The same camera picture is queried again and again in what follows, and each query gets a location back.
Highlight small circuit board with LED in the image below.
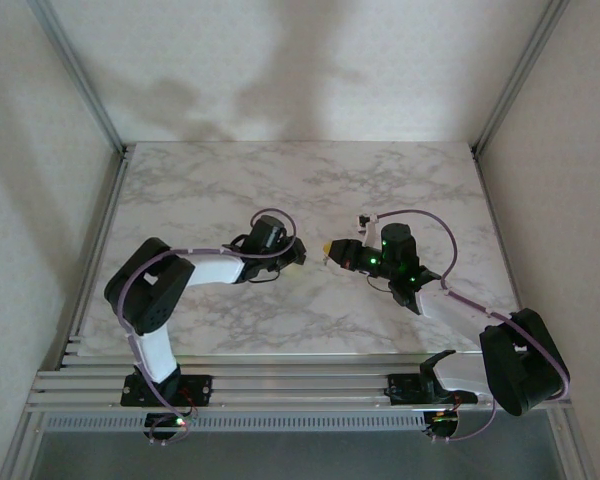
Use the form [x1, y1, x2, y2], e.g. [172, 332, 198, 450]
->
[424, 407, 462, 444]
[143, 407, 197, 447]

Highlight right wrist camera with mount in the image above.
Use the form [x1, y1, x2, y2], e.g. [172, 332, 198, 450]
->
[355, 212, 382, 249]

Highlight aluminium base frame rails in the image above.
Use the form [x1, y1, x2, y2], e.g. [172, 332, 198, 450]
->
[24, 352, 574, 414]

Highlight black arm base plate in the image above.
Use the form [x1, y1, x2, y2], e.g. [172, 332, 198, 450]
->
[119, 374, 215, 407]
[387, 372, 479, 407]

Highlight grey slotted cable duct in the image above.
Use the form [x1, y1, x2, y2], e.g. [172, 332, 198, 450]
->
[44, 412, 426, 432]

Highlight aluminium side rail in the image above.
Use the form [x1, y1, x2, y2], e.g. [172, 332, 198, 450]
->
[54, 149, 134, 374]

